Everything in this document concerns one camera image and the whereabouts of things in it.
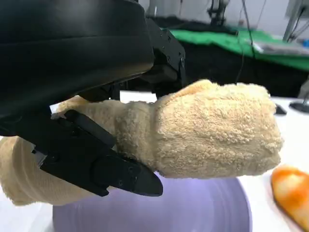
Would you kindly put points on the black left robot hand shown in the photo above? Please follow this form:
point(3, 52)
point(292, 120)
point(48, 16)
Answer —
point(72, 43)

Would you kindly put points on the beige towel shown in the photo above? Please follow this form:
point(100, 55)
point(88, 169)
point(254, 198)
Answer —
point(205, 133)

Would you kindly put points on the green cloth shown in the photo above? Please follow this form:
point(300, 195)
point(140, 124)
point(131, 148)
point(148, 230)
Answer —
point(217, 41)

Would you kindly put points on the lilac plate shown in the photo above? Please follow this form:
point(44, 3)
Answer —
point(169, 207)

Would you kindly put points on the orange toy bread roll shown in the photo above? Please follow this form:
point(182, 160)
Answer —
point(292, 191)

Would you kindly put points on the grey metal frame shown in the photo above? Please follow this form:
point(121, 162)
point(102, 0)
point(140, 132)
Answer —
point(293, 21)

